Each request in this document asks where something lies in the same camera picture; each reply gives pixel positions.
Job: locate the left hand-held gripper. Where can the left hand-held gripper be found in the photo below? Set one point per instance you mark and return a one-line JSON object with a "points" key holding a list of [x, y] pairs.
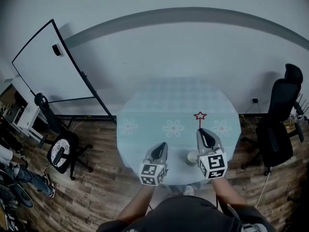
{"points": [[152, 174]]}

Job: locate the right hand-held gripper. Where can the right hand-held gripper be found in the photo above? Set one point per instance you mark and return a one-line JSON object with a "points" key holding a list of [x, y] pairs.
{"points": [[213, 164]]}

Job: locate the red star wand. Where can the red star wand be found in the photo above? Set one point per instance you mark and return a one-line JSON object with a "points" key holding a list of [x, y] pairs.
{"points": [[200, 124]]}

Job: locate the white cup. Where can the white cup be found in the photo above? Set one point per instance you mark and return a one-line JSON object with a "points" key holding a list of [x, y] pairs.
{"points": [[192, 156]]}

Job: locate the person's right forearm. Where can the person's right forearm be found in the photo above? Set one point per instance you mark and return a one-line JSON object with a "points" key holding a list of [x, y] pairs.
{"points": [[227, 192]]}

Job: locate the person's left forearm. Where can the person's left forearm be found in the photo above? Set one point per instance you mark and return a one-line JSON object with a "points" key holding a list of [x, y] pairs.
{"points": [[137, 202]]}

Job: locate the round table with blue tablecloth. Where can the round table with blue tablecloth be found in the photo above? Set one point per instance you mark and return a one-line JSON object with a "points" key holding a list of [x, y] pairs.
{"points": [[154, 110]]}

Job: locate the person's right shoe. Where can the person's right shoe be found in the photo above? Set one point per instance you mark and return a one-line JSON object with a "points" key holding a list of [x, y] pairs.
{"points": [[188, 190]]}

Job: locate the person's dark shirt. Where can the person's dark shirt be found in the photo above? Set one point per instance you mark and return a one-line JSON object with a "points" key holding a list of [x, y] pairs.
{"points": [[183, 216]]}

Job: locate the black office chair thin back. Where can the black office chair thin back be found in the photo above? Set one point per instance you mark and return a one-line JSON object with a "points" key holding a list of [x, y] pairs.
{"points": [[73, 151]]}

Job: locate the black mesh office chair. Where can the black mesh office chair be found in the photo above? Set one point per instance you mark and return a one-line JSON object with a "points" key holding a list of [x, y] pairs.
{"points": [[282, 100]]}

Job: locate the white patterned seat cushion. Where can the white patterned seat cushion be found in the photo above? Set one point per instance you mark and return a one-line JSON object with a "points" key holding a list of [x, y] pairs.
{"points": [[65, 146]]}

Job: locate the black router with antennas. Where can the black router with antennas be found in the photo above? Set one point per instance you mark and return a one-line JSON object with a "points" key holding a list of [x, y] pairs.
{"points": [[299, 110]]}

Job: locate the white desk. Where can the white desk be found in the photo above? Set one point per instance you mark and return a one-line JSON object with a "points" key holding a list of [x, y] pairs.
{"points": [[26, 120]]}

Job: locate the whiteboard on black stand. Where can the whiteboard on black stand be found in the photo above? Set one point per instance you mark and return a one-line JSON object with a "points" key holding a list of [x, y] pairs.
{"points": [[46, 66]]}

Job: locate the black whiteboard eraser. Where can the black whiteboard eraser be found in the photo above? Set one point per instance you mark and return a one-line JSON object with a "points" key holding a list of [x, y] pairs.
{"points": [[57, 49]]}

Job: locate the black wall plug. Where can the black wall plug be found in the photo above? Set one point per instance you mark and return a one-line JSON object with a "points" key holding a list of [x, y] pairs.
{"points": [[255, 100]]}

